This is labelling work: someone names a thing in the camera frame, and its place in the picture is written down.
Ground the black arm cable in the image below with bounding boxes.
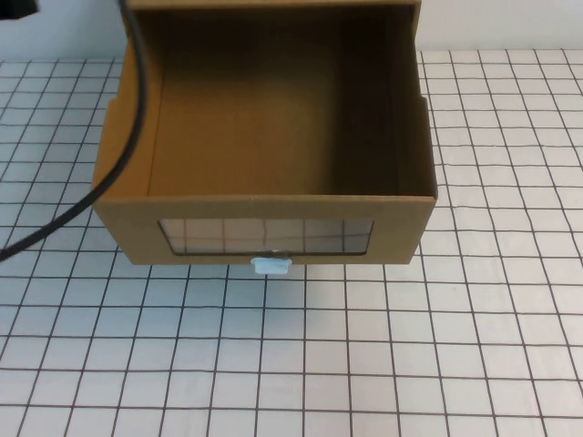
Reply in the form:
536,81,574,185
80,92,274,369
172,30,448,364
0,0,150,263

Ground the white black-grid tablecloth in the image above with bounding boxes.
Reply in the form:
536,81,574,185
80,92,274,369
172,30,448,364
0,47,583,437

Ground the brown cardboard shoe box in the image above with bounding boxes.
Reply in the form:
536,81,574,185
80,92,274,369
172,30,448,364
90,0,439,267

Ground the light blue plastic box handle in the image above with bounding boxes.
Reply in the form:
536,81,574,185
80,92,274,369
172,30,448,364
251,255,293,276

